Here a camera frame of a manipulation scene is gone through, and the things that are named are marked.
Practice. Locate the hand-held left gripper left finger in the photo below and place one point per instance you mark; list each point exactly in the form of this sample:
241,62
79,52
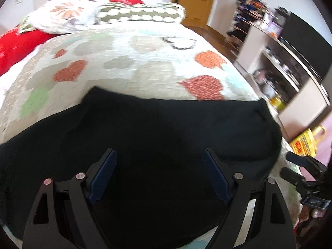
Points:
103,177

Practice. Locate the black television screen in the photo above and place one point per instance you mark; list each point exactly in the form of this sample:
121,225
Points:
306,41

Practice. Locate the yellow bag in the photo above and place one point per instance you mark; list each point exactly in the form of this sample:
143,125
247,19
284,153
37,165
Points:
304,141

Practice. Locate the green dotted pillow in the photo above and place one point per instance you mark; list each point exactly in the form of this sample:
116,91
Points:
140,14

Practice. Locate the wooden door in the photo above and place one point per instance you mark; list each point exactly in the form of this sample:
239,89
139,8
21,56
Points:
198,0

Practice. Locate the white floral pillow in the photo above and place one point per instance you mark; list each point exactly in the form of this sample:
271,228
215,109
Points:
64,13

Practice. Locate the heart patterned quilt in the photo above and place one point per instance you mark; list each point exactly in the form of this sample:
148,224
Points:
142,64

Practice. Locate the white shelf unit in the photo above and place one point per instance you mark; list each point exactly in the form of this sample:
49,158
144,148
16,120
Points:
298,98

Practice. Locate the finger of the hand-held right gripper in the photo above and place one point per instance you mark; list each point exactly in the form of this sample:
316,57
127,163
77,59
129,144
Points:
298,158
290,174

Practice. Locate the red blanket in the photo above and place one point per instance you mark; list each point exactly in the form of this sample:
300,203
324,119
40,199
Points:
15,46

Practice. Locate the yellow green jar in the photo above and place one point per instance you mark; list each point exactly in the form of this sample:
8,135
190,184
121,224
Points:
277,103

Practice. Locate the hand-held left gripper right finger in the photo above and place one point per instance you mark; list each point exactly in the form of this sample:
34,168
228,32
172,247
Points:
217,177

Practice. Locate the black pants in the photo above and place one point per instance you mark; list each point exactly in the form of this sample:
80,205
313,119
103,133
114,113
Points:
155,134

